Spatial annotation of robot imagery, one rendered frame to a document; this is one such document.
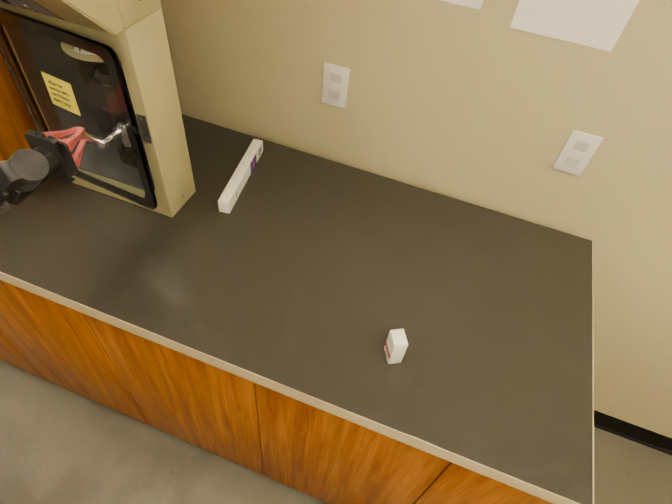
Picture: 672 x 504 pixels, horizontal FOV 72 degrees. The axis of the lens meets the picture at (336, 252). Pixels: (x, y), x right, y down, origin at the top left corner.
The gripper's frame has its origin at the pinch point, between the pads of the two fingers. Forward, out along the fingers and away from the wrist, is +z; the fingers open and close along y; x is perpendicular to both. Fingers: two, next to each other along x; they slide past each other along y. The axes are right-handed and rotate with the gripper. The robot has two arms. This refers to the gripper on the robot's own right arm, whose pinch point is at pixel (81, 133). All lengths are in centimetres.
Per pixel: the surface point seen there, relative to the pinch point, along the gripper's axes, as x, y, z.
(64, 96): 6.4, 4.1, 4.8
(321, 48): -33, 5, 50
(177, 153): -11.5, -10.6, 13.9
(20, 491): 28, -120, -53
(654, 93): -108, 14, 50
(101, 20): -11.5, 24.4, 2.4
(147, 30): -11.5, 18.8, 12.8
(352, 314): -63, -26, -2
